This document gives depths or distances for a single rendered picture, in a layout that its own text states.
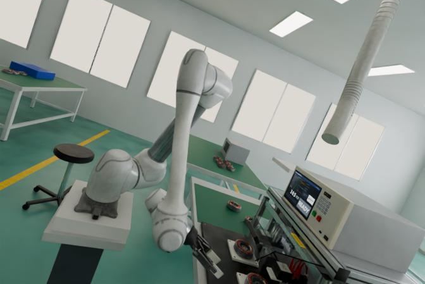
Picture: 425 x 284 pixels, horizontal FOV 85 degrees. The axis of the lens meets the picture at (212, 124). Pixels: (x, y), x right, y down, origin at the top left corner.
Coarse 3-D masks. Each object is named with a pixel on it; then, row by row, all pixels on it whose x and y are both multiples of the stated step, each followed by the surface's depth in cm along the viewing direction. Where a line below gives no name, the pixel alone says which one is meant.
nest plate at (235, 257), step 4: (228, 240) 130; (228, 244) 127; (232, 244) 128; (232, 248) 125; (232, 252) 121; (236, 252) 122; (232, 256) 118; (236, 256) 119; (240, 256) 120; (236, 260) 117; (240, 260) 117; (244, 260) 118; (248, 260) 120; (252, 260) 121; (248, 264) 118; (252, 264) 118; (256, 264) 119
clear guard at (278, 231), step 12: (252, 216) 106; (264, 228) 96; (276, 228) 101; (288, 228) 106; (252, 240) 91; (264, 240) 89; (276, 240) 90; (288, 240) 94; (300, 240) 99; (252, 252) 86; (264, 252) 83; (276, 252) 82; (288, 252) 85; (300, 252) 89; (312, 252) 93
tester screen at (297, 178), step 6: (294, 174) 129; (294, 180) 127; (300, 180) 122; (306, 180) 117; (288, 186) 130; (294, 186) 125; (300, 186) 120; (306, 186) 116; (312, 186) 111; (288, 192) 128; (300, 192) 118; (312, 192) 109; (318, 192) 106; (288, 198) 126; (294, 198) 121; (294, 204) 119; (312, 204) 106
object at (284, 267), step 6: (276, 264) 102; (282, 264) 103; (270, 270) 102; (276, 270) 100; (282, 270) 98; (288, 270) 100; (270, 276) 99; (276, 276) 98; (282, 276) 98; (288, 276) 98; (300, 276) 103; (288, 282) 99; (294, 282) 99; (300, 282) 99
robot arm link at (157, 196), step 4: (160, 188) 90; (152, 192) 89; (156, 192) 88; (160, 192) 88; (164, 192) 89; (148, 196) 89; (152, 196) 86; (156, 196) 86; (160, 196) 87; (164, 196) 88; (148, 200) 86; (152, 200) 86; (156, 200) 86; (160, 200) 86; (148, 204) 86; (152, 204) 85; (156, 204) 85; (148, 208) 87; (152, 208) 85; (156, 208) 85; (152, 212) 85; (152, 216) 84
